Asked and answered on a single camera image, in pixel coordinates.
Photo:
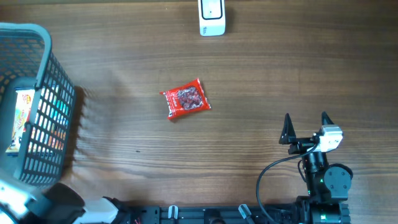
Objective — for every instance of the grey plastic mesh basket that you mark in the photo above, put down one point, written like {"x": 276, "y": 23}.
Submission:
{"x": 37, "y": 103}

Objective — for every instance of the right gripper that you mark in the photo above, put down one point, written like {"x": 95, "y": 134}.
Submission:
{"x": 288, "y": 135}

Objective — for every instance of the red snack bag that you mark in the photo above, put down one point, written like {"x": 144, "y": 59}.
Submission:
{"x": 185, "y": 99}

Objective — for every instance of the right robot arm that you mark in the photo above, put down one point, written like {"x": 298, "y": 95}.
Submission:
{"x": 327, "y": 184}

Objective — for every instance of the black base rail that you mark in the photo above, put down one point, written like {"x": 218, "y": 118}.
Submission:
{"x": 288, "y": 213}

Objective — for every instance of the white barcode scanner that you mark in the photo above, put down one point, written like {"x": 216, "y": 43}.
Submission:
{"x": 212, "y": 17}

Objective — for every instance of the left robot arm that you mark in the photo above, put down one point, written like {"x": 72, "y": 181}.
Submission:
{"x": 21, "y": 203}

